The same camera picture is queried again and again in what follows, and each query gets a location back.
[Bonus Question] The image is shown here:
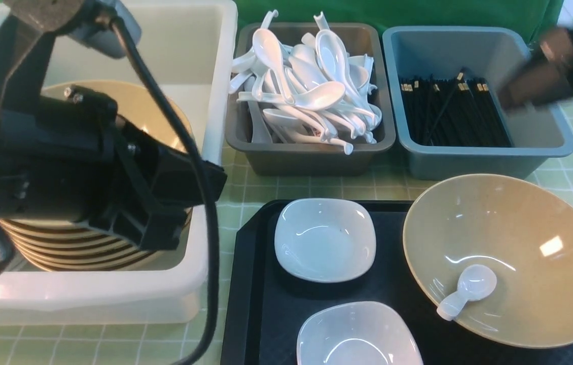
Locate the white square dish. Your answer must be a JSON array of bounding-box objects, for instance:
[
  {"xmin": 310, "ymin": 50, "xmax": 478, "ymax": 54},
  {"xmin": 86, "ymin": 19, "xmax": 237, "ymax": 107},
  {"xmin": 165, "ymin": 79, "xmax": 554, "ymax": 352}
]
[
  {"xmin": 273, "ymin": 198, "xmax": 377, "ymax": 283},
  {"xmin": 296, "ymin": 301, "xmax": 423, "ymax": 364}
]

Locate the grey plastic spoon bin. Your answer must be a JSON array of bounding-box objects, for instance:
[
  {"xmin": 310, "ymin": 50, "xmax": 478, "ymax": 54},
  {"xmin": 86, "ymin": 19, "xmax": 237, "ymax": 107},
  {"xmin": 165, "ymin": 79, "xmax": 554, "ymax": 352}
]
[{"xmin": 225, "ymin": 22, "xmax": 396, "ymax": 176}]

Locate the white plastic dish tub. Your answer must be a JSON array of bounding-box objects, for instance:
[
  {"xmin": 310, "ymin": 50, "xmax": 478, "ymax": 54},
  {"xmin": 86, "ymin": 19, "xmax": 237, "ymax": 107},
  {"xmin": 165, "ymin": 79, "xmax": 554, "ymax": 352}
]
[{"xmin": 0, "ymin": 1, "xmax": 237, "ymax": 326}]

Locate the pile of white spoons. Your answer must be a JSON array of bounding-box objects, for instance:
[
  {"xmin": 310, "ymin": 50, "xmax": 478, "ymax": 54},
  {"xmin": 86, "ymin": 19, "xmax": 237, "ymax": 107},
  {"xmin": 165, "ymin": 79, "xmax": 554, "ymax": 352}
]
[{"xmin": 228, "ymin": 10, "xmax": 382, "ymax": 155}]

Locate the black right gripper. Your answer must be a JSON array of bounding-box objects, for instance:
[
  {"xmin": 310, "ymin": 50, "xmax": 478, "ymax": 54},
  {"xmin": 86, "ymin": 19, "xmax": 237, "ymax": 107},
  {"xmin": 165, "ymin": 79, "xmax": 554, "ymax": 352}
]
[{"xmin": 499, "ymin": 27, "xmax": 573, "ymax": 110}]

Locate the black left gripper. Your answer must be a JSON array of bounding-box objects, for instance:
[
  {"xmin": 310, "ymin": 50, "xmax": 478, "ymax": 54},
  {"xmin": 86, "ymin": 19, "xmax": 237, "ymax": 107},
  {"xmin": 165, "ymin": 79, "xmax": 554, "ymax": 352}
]
[{"xmin": 0, "ymin": 85, "xmax": 203, "ymax": 251}]

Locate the white ceramic soup spoon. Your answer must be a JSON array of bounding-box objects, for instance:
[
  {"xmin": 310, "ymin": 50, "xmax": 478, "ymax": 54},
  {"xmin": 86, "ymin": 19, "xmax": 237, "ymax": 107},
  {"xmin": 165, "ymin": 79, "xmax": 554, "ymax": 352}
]
[{"xmin": 436, "ymin": 264, "xmax": 497, "ymax": 321}]

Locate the black serving tray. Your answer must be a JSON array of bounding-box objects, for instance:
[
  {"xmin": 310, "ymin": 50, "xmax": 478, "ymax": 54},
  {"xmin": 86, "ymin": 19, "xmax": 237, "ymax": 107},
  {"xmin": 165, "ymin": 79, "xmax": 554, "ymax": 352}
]
[{"xmin": 220, "ymin": 200, "xmax": 573, "ymax": 364}]

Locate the blue plastic chopstick bin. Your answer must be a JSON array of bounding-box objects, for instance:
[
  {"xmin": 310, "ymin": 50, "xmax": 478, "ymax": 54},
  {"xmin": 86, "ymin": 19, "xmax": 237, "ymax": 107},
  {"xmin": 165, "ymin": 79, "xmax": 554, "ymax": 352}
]
[{"xmin": 382, "ymin": 26, "xmax": 573, "ymax": 180}]

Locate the tan noodle bowl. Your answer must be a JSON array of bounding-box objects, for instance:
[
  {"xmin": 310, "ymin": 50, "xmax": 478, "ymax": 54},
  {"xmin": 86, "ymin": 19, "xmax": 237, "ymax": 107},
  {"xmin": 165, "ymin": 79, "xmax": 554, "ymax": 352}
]
[{"xmin": 403, "ymin": 174, "xmax": 573, "ymax": 348}]

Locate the green backdrop cloth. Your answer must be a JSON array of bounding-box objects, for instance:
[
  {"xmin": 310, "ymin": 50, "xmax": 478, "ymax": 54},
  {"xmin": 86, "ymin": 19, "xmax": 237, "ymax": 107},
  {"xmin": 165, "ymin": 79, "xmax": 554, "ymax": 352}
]
[{"xmin": 236, "ymin": 1, "xmax": 563, "ymax": 43}]

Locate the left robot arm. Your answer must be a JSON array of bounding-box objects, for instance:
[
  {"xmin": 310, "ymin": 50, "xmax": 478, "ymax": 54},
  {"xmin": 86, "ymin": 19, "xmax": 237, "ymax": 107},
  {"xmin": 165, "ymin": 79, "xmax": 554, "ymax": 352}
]
[{"xmin": 0, "ymin": 1, "xmax": 226, "ymax": 263}]

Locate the pile of black chopsticks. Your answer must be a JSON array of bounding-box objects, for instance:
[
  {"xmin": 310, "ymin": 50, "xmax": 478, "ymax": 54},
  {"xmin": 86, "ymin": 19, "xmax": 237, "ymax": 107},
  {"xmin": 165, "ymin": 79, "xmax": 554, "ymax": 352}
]
[{"xmin": 399, "ymin": 67, "xmax": 512, "ymax": 148}]

